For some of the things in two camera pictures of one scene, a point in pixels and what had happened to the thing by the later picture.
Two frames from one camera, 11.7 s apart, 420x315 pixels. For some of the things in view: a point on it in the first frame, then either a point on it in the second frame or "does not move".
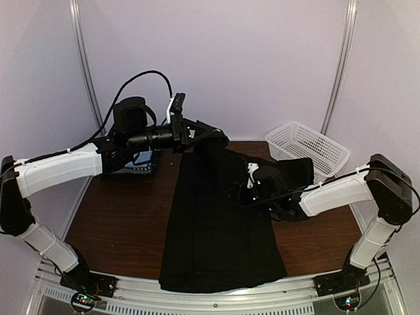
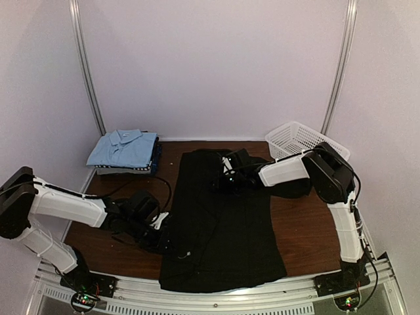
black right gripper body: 238,193 → 230,186
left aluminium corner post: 79,33 does not move
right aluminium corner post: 352,14 does not move
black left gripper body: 177,139 → 147,241
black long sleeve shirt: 211,243 does not move
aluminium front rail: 378,296 does not move
